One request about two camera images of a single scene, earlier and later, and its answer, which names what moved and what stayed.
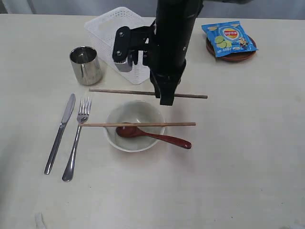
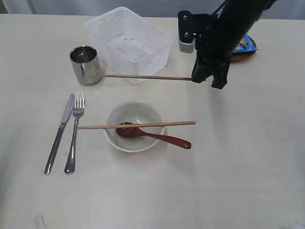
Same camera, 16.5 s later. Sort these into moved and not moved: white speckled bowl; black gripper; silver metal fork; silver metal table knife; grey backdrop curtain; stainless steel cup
Moved: silver metal fork; black gripper
Not moved: stainless steel cup; silver metal table knife; white speckled bowl; grey backdrop curtain
